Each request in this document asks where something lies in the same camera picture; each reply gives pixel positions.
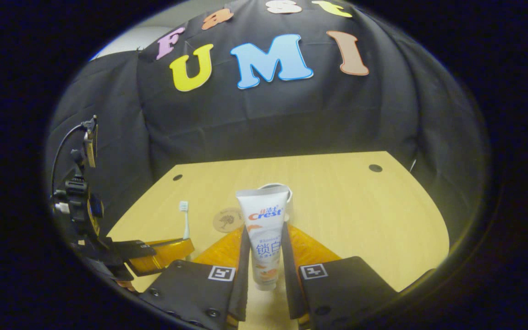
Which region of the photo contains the white toothpaste tube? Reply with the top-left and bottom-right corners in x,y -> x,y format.
236,185 -> 291,292

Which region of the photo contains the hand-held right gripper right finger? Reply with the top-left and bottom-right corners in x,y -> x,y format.
281,224 -> 400,330

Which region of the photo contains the white toothbrush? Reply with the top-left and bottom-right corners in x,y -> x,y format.
179,200 -> 191,241

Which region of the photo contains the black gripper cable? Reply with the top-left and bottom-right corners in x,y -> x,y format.
51,122 -> 87,198

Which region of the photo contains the white cup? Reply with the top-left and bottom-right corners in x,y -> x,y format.
257,182 -> 294,216

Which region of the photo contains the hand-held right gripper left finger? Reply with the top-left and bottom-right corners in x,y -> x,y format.
138,225 -> 252,330

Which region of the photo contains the wooden desktop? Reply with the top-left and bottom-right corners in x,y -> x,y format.
107,150 -> 450,330

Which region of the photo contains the black backdrop cloth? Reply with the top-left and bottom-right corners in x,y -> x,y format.
46,0 -> 491,266

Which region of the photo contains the round brown coaster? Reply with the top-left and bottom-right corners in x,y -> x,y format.
213,207 -> 245,233

